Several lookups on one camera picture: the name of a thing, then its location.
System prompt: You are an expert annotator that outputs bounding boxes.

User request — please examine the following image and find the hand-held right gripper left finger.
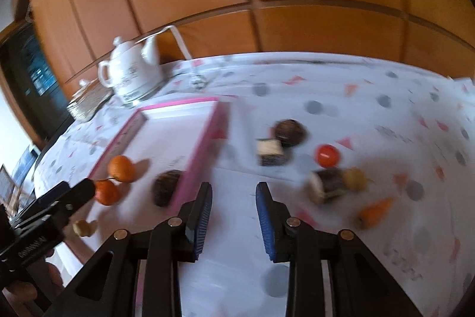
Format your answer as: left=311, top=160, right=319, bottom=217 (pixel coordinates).
left=42, top=182, right=213, bottom=317

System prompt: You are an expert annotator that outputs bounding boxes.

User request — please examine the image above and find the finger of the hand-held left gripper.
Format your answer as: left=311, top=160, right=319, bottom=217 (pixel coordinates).
left=35, top=181, right=71, bottom=208
left=56, top=178, right=96, bottom=218

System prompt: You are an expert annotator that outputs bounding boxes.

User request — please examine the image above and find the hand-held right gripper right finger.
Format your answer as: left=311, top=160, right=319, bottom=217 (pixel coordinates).
left=255, top=182, right=424, bottom=317

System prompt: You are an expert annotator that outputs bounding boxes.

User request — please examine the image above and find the orange tangerine with stem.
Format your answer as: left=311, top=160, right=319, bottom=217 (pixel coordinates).
left=94, top=179, right=121, bottom=206

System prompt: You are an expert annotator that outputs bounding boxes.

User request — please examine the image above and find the dark sugarcane piece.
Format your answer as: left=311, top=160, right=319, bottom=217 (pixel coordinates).
left=306, top=169, right=349, bottom=206
left=256, top=138, right=292, bottom=167

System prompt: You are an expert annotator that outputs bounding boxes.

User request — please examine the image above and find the red tomato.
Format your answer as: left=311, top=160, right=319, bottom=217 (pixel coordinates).
left=316, top=144, right=341, bottom=168

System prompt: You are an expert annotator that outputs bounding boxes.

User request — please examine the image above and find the dark brown wrinkled fruit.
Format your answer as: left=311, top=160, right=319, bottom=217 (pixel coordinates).
left=274, top=119, right=308, bottom=148
left=153, top=169, right=185, bottom=208

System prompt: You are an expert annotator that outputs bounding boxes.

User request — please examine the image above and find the pink rimmed white tray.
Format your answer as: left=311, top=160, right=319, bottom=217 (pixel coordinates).
left=48, top=97, right=229, bottom=310

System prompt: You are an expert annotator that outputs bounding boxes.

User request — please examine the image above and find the small yellow-brown longan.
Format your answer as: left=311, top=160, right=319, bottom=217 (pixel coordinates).
left=73, top=220, right=93, bottom=238
left=345, top=168, right=368, bottom=191

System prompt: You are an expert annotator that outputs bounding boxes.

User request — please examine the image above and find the small orange carrot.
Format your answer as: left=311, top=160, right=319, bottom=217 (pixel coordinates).
left=358, top=197, right=394, bottom=231

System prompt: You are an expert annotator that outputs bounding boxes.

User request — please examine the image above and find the person's left hand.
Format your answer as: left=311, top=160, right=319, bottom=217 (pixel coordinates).
left=0, top=259, right=65, bottom=317

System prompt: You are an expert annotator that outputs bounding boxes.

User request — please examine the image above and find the grey striped chair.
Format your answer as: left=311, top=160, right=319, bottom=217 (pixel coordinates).
left=11, top=144, right=41, bottom=191

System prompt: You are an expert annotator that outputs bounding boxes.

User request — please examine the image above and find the woven tissue box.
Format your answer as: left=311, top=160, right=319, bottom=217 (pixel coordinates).
left=67, top=79, right=114, bottom=123

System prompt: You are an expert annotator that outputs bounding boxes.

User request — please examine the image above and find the silver kettle base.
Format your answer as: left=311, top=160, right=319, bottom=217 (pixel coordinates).
left=118, top=85, right=164, bottom=108

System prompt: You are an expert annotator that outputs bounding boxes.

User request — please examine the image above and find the dark glass-panelled door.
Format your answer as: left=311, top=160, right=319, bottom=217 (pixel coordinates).
left=0, top=19, right=75, bottom=141

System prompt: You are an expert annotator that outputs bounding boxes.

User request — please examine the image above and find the white floral ceramic kettle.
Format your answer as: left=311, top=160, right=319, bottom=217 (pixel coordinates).
left=97, top=35, right=164, bottom=103

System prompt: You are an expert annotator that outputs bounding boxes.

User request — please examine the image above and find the wooden frame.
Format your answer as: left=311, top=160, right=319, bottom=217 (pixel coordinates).
left=0, top=164, right=15, bottom=205

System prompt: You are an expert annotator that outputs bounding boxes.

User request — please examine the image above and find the white power cord with plug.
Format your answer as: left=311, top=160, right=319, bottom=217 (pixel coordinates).
left=154, top=25, right=210, bottom=91

